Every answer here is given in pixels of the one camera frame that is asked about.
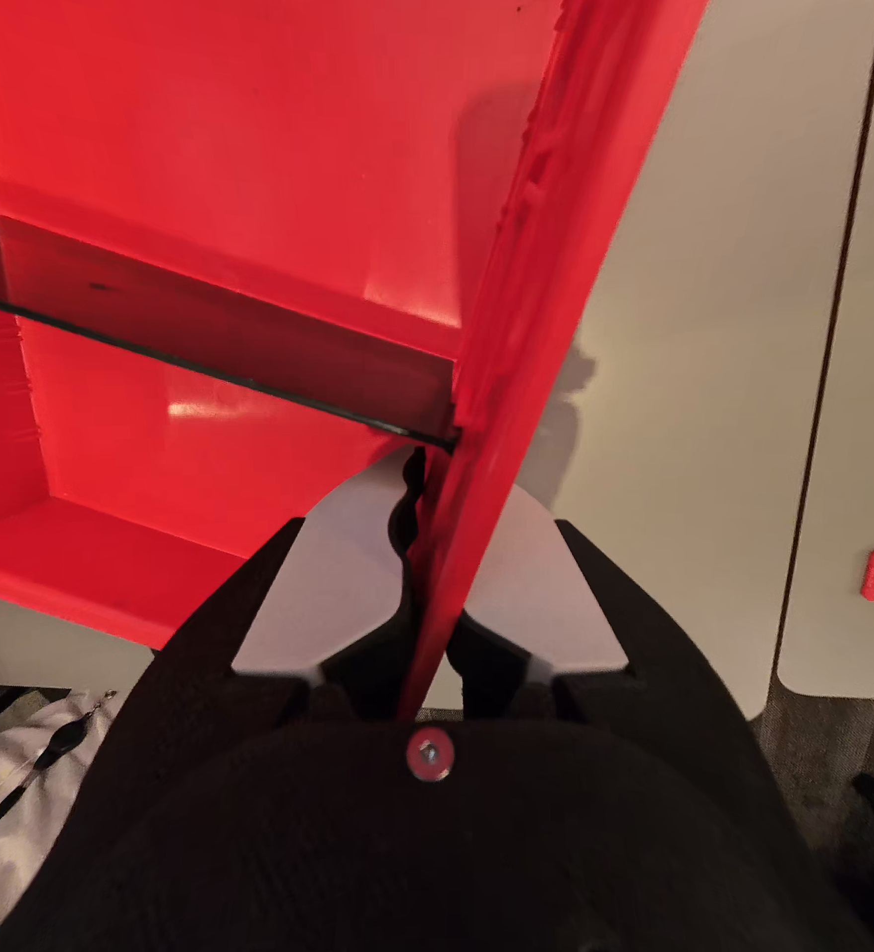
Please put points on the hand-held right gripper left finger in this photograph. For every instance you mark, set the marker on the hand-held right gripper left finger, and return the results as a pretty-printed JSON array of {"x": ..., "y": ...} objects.
[{"x": 332, "y": 587}]

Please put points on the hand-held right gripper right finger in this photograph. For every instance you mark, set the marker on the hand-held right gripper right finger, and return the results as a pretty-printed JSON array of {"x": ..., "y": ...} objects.
[{"x": 548, "y": 595}]

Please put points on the red plastic bin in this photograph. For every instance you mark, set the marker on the red plastic bin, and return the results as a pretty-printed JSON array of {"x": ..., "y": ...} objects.
[{"x": 221, "y": 134}]

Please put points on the black red-bin divider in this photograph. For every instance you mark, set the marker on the black red-bin divider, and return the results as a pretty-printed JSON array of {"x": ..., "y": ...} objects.
[{"x": 184, "y": 312}]

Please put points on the white shirt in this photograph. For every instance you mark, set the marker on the white shirt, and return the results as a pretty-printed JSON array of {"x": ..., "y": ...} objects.
[{"x": 5, "y": 744}]

